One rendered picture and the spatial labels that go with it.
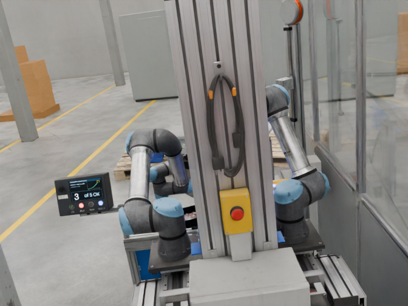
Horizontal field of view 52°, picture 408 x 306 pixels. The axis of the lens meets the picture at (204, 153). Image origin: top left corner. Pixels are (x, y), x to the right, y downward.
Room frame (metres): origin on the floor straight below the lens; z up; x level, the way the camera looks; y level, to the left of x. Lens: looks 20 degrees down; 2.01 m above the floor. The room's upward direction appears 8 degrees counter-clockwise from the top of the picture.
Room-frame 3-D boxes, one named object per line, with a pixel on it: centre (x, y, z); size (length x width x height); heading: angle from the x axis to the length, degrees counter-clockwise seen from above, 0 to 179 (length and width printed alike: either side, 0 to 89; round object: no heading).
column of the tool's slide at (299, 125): (2.77, -0.67, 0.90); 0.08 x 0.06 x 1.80; 33
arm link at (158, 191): (2.12, 0.25, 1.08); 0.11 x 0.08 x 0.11; 86
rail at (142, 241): (2.02, 0.05, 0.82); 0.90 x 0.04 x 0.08; 88
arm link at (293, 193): (1.56, -0.33, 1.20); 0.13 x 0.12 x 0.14; 125
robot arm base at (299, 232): (1.55, -0.32, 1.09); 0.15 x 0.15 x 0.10
